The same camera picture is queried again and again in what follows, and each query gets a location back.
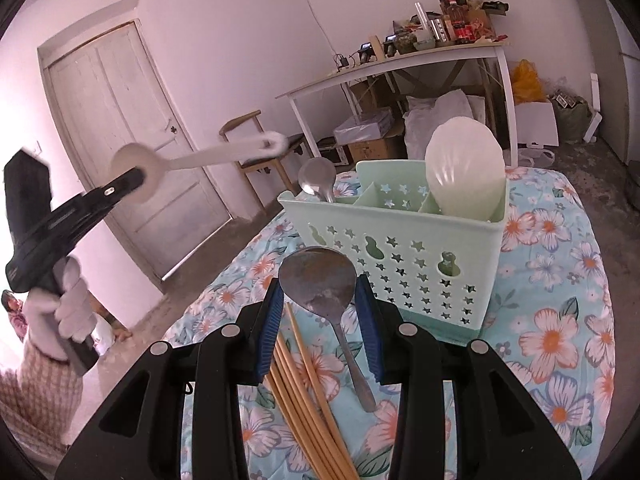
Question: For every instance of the black flat item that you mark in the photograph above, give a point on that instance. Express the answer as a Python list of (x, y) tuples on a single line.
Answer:
[(495, 6)]

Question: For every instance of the white narrow board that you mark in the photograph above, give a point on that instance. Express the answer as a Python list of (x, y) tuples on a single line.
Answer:
[(594, 110)]

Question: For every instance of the white plastic bag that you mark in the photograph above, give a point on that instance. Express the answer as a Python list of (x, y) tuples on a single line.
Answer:
[(536, 156)]

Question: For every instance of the small white plastic spoon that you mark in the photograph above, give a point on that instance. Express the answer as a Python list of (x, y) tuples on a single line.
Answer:
[(200, 158)]

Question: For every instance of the wooden chair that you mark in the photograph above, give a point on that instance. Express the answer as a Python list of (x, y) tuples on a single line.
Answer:
[(240, 121)]

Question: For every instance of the person's left forearm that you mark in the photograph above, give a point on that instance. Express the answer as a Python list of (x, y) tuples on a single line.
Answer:
[(35, 400)]

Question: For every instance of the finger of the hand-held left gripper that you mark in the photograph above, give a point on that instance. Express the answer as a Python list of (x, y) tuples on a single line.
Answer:
[(112, 192)]

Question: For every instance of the printed cardboard box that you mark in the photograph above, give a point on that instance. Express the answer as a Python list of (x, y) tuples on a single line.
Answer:
[(482, 25)]

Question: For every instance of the green sack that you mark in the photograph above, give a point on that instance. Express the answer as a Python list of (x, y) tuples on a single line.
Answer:
[(570, 120)]

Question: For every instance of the white side table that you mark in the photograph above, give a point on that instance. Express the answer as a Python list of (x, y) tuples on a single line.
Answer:
[(400, 60)]

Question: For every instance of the large white rice paddle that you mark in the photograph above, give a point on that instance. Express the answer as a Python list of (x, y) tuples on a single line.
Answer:
[(465, 170)]

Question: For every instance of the white wooden door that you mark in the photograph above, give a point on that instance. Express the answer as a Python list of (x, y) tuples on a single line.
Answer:
[(125, 110)]

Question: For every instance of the floral blue tablecloth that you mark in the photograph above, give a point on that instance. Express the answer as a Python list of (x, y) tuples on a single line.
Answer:
[(550, 310)]

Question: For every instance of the bundle of wooden chopsticks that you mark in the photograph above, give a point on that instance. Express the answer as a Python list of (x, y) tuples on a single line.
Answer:
[(300, 410)]

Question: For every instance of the person's left hand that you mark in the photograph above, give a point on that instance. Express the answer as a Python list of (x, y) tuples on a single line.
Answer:
[(72, 310)]

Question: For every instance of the dark small box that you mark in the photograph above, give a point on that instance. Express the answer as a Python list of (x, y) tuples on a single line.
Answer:
[(330, 152)]

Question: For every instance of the small cardboard box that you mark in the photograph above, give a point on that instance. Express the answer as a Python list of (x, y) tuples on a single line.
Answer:
[(372, 150)]

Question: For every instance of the black handheld device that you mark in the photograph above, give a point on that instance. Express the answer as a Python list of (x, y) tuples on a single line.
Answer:
[(391, 45), (365, 52)]

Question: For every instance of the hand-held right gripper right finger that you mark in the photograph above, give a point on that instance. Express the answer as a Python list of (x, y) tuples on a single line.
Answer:
[(372, 340)]

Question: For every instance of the cola bottle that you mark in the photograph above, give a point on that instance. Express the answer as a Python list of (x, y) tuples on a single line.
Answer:
[(464, 30)]

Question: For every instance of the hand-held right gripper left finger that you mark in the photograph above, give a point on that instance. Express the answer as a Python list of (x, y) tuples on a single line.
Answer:
[(267, 340)]

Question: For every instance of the small metal spoon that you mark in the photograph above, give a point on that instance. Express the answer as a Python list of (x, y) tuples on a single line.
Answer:
[(316, 175)]

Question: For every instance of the white flat box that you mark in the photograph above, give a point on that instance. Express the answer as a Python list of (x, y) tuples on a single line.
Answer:
[(362, 127)]

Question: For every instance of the white sack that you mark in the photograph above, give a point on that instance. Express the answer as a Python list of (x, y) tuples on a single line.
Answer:
[(420, 125)]

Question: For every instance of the green plastic utensil holder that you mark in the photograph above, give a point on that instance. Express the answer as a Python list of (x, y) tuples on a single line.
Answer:
[(390, 220)]

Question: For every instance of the large metal spoon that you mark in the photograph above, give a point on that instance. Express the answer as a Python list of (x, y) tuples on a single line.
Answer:
[(315, 280)]

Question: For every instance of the yellow plastic bag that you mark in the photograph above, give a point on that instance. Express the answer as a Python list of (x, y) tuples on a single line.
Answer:
[(527, 82)]

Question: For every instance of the grey refrigerator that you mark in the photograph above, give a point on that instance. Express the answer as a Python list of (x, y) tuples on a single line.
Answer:
[(631, 110)]

